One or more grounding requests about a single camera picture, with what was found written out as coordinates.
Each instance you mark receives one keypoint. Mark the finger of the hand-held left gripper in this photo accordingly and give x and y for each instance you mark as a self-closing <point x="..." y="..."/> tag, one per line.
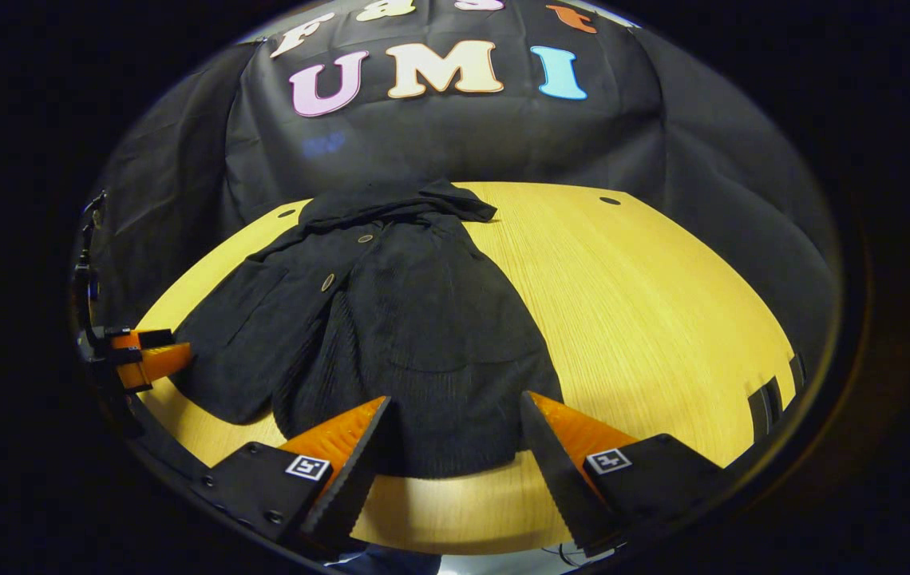
<point x="156" y="363"/>
<point x="136" y="339"/>

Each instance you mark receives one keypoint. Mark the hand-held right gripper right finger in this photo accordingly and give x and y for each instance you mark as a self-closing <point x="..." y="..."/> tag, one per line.
<point x="559" y="479"/>

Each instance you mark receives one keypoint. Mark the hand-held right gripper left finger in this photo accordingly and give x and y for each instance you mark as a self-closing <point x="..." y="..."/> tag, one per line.
<point x="355" y="479"/>

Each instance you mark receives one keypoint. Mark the black button coat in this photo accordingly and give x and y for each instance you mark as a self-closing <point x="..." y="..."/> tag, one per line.
<point x="423" y="335"/>

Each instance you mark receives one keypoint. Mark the black backdrop cloth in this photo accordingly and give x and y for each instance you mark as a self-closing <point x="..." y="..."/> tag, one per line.
<point x="463" y="144"/>

